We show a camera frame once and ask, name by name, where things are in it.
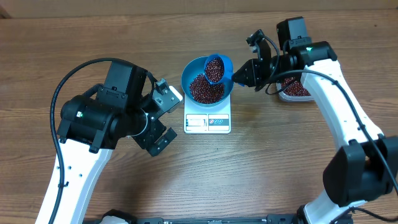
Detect red adzuki beans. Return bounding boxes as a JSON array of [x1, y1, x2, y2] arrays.
[[281, 77, 310, 96]]

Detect red beans in scoop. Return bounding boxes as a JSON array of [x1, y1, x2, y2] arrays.
[[205, 58, 224, 83]]

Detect teal blue bowl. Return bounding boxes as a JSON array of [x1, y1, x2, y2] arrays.
[[181, 56, 233, 106]]

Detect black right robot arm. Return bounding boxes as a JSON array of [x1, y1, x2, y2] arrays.
[[231, 17, 397, 223]]

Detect blue plastic measuring scoop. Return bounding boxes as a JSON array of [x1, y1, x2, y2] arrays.
[[203, 54, 234, 87]]

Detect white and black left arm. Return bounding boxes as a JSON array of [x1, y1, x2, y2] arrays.
[[37, 58, 183, 223]]

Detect red beans in bowl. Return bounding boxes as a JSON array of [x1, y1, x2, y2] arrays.
[[189, 74, 224, 104]]

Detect white digital kitchen scale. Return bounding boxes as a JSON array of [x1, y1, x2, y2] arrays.
[[183, 95, 232, 134]]

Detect clear plastic food container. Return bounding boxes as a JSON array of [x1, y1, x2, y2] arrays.
[[276, 77, 313, 103]]

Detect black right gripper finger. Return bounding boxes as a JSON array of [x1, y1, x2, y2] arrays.
[[231, 73, 254, 87], [233, 59, 254, 77]]

